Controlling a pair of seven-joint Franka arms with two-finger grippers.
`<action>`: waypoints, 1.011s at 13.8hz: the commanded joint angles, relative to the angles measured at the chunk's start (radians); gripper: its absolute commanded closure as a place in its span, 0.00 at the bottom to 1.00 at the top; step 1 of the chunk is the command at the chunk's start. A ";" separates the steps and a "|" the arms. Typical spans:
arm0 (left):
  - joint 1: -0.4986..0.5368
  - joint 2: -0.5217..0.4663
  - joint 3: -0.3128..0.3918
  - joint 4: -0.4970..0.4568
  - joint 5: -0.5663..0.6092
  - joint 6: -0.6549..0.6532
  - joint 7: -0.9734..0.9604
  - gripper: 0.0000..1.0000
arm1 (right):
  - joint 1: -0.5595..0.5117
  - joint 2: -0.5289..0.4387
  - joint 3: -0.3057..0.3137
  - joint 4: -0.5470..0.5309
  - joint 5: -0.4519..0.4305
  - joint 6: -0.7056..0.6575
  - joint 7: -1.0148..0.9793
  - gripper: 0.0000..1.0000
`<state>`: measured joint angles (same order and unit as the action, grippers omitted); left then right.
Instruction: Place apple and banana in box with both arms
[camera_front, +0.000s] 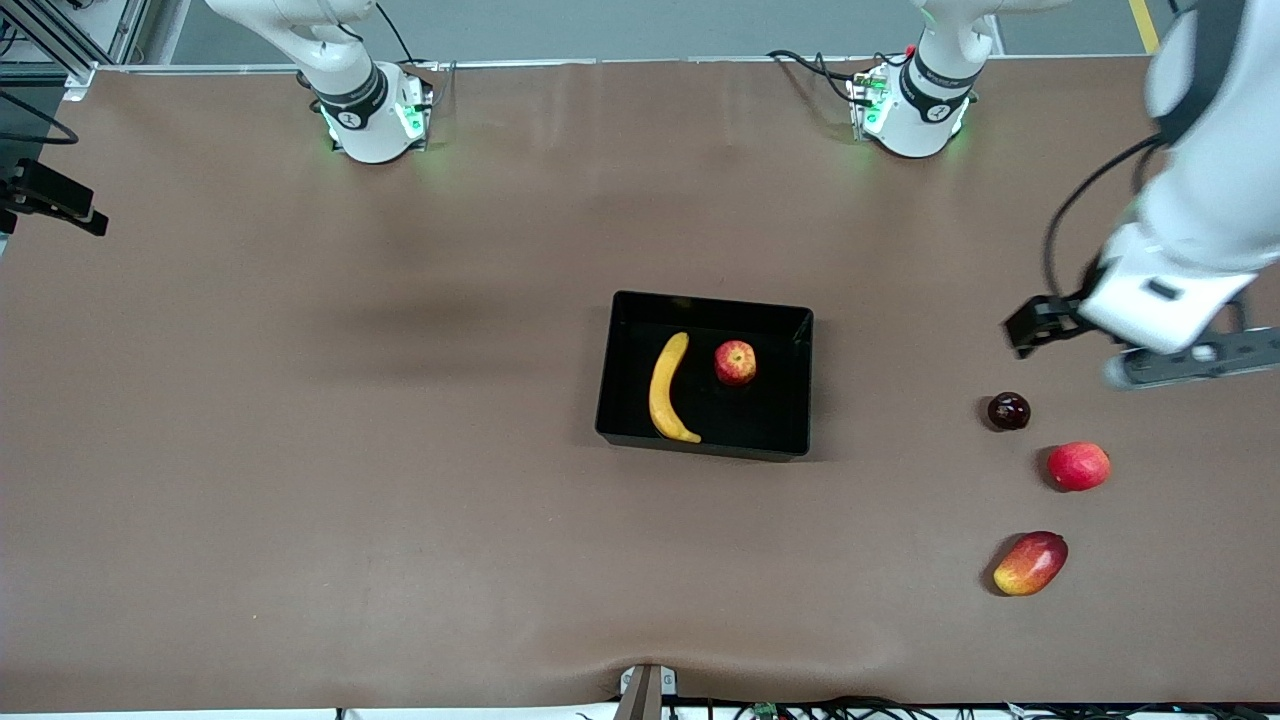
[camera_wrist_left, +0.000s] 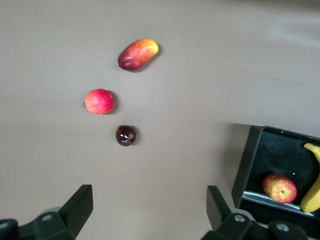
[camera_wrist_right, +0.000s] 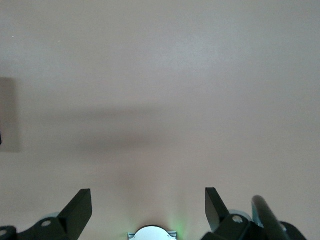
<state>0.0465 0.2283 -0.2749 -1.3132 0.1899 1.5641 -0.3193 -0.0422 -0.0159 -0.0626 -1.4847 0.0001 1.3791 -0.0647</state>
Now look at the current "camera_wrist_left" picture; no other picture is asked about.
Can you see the brown table mat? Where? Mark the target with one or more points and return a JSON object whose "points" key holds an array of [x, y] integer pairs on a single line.
{"points": [[50, 50]]}

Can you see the dark purple plum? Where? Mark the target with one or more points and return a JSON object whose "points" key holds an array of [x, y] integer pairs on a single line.
{"points": [[126, 135]]}

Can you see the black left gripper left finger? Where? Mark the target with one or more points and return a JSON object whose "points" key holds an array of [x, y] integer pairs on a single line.
{"points": [[70, 220]]}

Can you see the red yellow apple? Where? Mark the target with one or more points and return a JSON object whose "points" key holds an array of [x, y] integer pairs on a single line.
{"points": [[280, 188]]}

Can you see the black plastic box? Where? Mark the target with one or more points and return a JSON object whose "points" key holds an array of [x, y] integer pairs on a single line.
{"points": [[275, 155]]}

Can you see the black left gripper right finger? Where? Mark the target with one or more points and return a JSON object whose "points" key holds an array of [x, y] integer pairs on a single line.
{"points": [[222, 222]]}

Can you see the yellow banana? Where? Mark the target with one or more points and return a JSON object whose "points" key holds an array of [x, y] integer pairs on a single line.
{"points": [[312, 197]]}

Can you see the red yellow mango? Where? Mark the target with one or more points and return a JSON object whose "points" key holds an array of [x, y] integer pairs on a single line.
{"points": [[138, 54]]}

